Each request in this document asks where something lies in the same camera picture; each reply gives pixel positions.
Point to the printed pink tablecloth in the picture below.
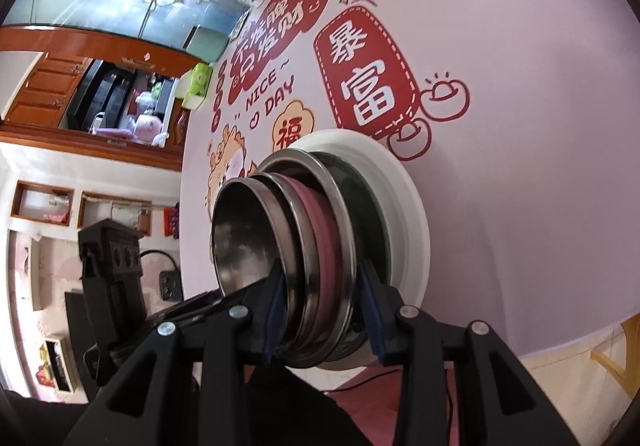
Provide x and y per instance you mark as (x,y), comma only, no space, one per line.
(518,121)

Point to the pink steel bowl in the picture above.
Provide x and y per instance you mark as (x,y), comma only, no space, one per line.
(316,231)

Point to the green tissue box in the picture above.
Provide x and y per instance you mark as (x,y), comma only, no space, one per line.
(198,84)

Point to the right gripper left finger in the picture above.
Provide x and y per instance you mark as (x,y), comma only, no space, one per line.
(183,384)

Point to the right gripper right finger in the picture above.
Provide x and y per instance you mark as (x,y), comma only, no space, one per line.
(461,382)

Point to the pill blister pack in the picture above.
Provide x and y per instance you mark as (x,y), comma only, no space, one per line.
(239,25)

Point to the green round plate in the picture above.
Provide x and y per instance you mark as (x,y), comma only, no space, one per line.
(371,238)

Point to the teal canister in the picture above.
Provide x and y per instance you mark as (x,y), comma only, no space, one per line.
(206,44)

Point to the white round plate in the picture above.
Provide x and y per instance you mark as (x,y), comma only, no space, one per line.
(398,198)

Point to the red basket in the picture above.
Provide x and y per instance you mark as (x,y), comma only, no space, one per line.
(171,222)

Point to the small steel bowl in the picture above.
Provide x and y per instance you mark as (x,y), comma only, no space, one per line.
(250,233)

